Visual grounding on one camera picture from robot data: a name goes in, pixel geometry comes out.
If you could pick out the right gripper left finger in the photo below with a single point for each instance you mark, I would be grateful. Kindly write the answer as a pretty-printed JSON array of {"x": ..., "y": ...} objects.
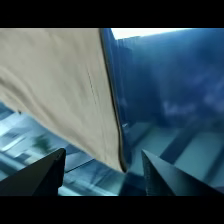
[{"x": 40, "y": 176}]

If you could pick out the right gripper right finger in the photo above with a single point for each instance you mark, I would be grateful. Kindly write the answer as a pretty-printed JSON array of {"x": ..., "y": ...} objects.
[{"x": 166, "y": 180}]

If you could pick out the beige garment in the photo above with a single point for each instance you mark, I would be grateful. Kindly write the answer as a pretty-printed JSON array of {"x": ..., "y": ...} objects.
[{"x": 56, "y": 83}]

